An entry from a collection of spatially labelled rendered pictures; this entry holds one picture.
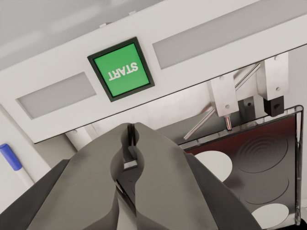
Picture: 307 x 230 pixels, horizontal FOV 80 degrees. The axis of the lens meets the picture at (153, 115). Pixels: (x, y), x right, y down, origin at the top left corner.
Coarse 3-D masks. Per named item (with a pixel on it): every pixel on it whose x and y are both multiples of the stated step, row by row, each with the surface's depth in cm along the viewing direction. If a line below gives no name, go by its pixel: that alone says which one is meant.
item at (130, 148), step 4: (128, 148) 40; (132, 148) 42; (124, 152) 40; (128, 152) 40; (132, 152) 41; (124, 156) 40; (128, 156) 40; (132, 156) 40; (136, 156) 43; (128, 160) 41
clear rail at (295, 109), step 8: (288, 112) 31; (296, 112) 31; (256, 120) 32; (264, 120) 32; (272, 120) 32; (232, 128) 33; (240, 128) 32; (248, 128) 32; (208, 136) 33; (216, 136) 33; (224, 136) 33; (184, 144) 34; (192, 144) 33; (136, 160) 35; (128, 168) 35
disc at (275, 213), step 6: (270, 204) 43; (276, 204) 43; (282, 204) 44; (258, 210) 44; (264, 210) 44; (270, 210) 44; (276, 210) 44; (282, 210) 45; (288, 210) 45; (258, 216) 45; (264, 216) 45; (270, 216) 45; (276, 216) 46; (282, 216) 46; (258, 222) 46; (264, 222) 46; (270, 222) 47; (276, 222) 47; (264, 228) 48
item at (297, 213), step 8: (296, 120) 33; (296, 128) 33; (296, 136) 34; (296, 144) 35; (296, 152) 36; (296, 160) 37; (296, 168) 38; (296, 176) 39; (296, 184) 40; (296, 192) 42; (296, 200) 43; (296, 208) 44; (296, 216) 46; (296, 224) 48
